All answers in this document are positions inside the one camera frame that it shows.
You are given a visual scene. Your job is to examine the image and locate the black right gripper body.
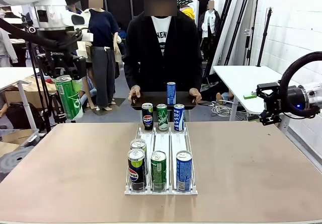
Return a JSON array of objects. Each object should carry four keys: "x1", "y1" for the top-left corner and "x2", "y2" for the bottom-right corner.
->
[{"x1": 264, "y1": 88, "x2": 289, "y2": 119}]

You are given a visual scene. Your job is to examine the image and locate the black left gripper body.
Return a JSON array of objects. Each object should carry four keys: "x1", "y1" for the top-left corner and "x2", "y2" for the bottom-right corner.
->
[{"x1": 44, "y1": 48, "x2": 79, "y2": 71}]

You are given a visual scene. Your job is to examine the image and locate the green Chilsung cider can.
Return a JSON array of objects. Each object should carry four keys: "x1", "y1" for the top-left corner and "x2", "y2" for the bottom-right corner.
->
[
  {"x1": 150, "y1": 150, "x2": 168, "y2": 193},
  {"x1": 156, "y1": 104, "x2": 169, "y2": 132},
  {"x1": 54, "y1": 74, "x2": 84, "y2": 121}
]

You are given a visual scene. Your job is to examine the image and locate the blue Pocari Sweat can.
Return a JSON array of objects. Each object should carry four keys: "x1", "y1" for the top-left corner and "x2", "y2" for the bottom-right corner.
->
[
  {"x1": 167, "y1": 82, "x2": 177, "y2": 106},
  {"x1": 173, "y1": 103, "x2": 185, "y2": 131},
  {"x1": 176, "y1": 150, "x2": 193, "y2": 192}
]

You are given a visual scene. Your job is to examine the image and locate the black serving tray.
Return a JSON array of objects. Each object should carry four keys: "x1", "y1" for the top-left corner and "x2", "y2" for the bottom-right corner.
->
[{"x1": 130, "y1": 91, "x2": 198, "y2": 110}]

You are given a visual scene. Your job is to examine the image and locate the person's left forearm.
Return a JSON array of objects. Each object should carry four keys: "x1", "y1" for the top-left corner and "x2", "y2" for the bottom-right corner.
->
[{"x1": 187, "y1": 57, "x2": 203, "y2": 90}]

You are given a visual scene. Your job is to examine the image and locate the person's right forearm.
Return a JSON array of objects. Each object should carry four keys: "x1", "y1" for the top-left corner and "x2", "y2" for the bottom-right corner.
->
[{"x1": 123, "y1": 57, "x2": 141, "y2": 89}]

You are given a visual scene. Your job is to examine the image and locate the crouching person in blue shirt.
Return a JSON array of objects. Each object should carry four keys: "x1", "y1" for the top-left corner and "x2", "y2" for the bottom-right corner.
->
[{"x1": 79, "y1": 87, "x2": 98, "y2": 109}]

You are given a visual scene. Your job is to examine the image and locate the seated person in black clothes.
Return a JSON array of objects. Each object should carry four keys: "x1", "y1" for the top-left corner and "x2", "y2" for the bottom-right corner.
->
[{"x1": 200, "y1": 74, "x2": 234, "y2": 103}]

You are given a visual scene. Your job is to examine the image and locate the person in black cardigan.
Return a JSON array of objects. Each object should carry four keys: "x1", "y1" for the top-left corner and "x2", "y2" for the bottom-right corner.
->
[{"x1": 123, "y1": 0, "x2": 203, "y2": 122}]

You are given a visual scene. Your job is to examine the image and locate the person's left hand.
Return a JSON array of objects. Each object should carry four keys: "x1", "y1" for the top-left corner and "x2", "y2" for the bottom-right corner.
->
[{"x1": 189, "y1": 88, "x2": 203, "y2": 104}]

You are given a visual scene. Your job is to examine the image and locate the person's right hand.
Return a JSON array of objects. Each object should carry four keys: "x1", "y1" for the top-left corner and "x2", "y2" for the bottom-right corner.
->
[{"x1": 127, "y1": 85, "x2": 141, "y2": 103}]

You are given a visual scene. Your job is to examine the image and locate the white side table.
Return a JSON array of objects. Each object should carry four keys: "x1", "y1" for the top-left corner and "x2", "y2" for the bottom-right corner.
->
[{"x1": 212, "y1": 64, "x2": 315, "y2": 134}]

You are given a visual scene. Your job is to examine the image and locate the brown cardboard box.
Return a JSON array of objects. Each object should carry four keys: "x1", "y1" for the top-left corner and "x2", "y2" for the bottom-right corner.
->
[{"x1": 4, "y1": 76, "x2": 61, "y2": 109}]

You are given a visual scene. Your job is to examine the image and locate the grey hooded garment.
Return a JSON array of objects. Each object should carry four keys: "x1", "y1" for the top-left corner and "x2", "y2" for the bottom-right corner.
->
[{"x1": 0, "y1": 27, "x2": 19, "y2": 67}]

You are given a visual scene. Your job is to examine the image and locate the mannequin with navy top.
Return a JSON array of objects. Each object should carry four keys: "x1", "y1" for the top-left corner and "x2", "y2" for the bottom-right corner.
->
[{"x1": 76, "y1": 0, "x2": 122, "y2": 112}]

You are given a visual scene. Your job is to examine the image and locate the black backpack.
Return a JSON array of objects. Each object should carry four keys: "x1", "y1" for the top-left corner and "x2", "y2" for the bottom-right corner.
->
[{"x1": 6, "y1": 101, "x2": 45, "y2": 131}]

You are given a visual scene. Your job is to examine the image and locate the black light stand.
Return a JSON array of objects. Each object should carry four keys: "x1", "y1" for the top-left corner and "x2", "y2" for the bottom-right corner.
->
[{"x1": 256, "y1": 7, "x2": 274, "y2": 67}]

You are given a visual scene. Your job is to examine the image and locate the clear plastic storage bin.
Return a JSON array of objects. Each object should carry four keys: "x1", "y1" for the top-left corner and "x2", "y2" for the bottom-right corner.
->
[{"x1": 0, "y1": 128, "x2": 40, "y2": 148}]

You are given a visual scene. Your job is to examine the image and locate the black stand pole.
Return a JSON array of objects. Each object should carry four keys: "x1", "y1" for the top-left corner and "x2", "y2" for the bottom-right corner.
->
[
  {"x1": 225, "y1": 0, "x2": 255, "y2": 66},
  {"x1": 217, "y1": 0, "x2": 238, "y2": 66},
  {"x1": 246, "y1": 0, "x2": 260, "y2": 66}
]

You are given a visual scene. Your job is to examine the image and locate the black Pepsi can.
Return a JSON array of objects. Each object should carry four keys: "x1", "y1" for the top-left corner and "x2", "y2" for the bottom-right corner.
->
[{"x1": 141, "y1": 102, "x2": 154, "y2": 131}]

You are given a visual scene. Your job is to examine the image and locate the mannequin with white jacket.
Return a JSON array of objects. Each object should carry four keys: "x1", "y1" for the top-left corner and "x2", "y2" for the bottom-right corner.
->
[{"x1": 198, "y1": 0, "x2": 221, "y2": 61}]

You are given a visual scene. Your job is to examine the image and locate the Pepsi lime can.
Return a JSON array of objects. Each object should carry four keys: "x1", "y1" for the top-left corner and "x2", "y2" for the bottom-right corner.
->
[
  {"x1": 130, "y1": 138, "x2": 147, "y2": 161},
  {"x1": 127, "y1": 148, "x2": 147, "y2": 192}
]

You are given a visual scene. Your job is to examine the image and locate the flat cardboard sheet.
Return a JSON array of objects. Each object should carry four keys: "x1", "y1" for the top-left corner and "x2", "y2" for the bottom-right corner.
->
[{"x1": 0, "y1": 141, "x2": 21, "y2": 157}]

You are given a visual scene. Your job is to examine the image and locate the dark grey round base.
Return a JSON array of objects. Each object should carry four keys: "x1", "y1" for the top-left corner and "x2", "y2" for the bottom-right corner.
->
[{"x1": 0, "y1": 145, "x2": 35, "y2": 183}]

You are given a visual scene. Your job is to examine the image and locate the clear acrylic can rack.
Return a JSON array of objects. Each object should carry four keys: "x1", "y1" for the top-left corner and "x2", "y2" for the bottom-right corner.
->
[{"x1": 124, "y1": 123, "x2": 199, "y2": 196}]

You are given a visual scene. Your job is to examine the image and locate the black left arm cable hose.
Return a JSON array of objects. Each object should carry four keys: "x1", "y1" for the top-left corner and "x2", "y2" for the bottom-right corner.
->
[{"x1": 0, "y1": 17, "x2": 85, "y2": 52}]

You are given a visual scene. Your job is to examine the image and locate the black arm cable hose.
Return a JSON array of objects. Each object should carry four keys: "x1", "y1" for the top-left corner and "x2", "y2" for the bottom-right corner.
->
[
  {"x1": 0, "y1": 17, "x2": 85, "y2": 52},
  {"x1": 278, "y1": 51, "x2": 322, "y2": 120}
]

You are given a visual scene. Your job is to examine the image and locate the white floor cables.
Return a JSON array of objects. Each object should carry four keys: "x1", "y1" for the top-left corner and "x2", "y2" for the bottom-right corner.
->
[{"x1": 210, "y1": 99, "x2": 236, "y2": 118}]

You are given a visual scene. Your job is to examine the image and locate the black camera tripod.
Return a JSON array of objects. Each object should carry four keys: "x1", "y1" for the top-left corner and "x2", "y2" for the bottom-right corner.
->
[{"x1": 21, "y1": 12, "x2": 76, "y2": 133}]

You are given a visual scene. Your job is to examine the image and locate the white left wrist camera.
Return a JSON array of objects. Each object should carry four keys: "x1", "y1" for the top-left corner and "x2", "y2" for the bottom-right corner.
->
[{"x1": 75, "y1": 31, "x2": 94, "y2": 43}]

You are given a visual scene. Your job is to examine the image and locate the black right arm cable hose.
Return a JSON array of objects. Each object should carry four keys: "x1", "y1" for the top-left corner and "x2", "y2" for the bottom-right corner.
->
[{"x1": 278, "y1": 51, "x2": 322, "y2": 120}]

